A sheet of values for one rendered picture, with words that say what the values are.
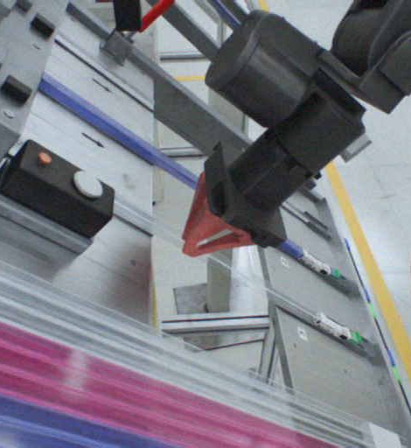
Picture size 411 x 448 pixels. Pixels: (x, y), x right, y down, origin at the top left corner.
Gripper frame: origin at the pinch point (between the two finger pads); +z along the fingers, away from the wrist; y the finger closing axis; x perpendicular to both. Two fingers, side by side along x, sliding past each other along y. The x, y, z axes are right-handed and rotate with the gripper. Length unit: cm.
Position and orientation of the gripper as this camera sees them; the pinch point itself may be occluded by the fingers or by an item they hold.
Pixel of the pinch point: (191, 243)
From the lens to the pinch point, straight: 48.8
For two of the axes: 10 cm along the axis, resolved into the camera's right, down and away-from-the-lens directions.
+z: -6.2, 5.8, 5.3
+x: 7.8, 4.0, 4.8
